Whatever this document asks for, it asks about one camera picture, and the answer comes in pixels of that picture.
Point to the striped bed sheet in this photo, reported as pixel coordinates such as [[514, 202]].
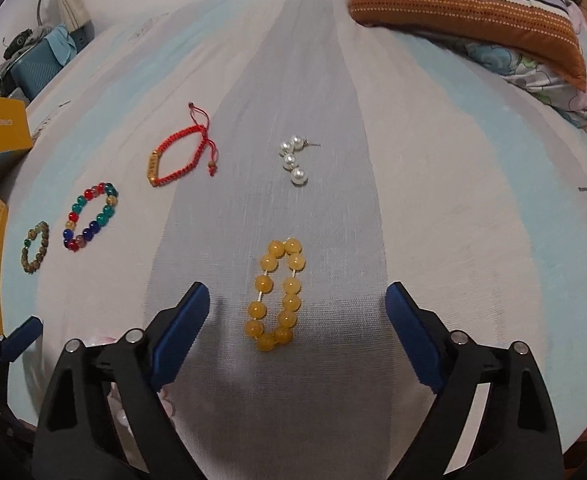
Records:
[[353, 220]]

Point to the white pearl earring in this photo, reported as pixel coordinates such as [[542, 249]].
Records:
[[294, 169], [293, 145]]

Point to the floral pillow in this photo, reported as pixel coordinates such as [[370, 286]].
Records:
[[548, 80]]

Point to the striped brown pillow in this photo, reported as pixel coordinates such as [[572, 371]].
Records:
[[473, 5]]

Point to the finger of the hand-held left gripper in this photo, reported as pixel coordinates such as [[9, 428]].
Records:
[[21, 337]]

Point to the blue bag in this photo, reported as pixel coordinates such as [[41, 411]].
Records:
[[13, 55]]

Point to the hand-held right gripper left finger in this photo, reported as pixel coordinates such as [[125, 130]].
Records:
[[183, 332]]

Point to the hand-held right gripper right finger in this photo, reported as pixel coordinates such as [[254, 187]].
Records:
[[413, 335]]

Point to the teal cloth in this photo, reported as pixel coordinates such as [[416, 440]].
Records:
[[61, 40]]

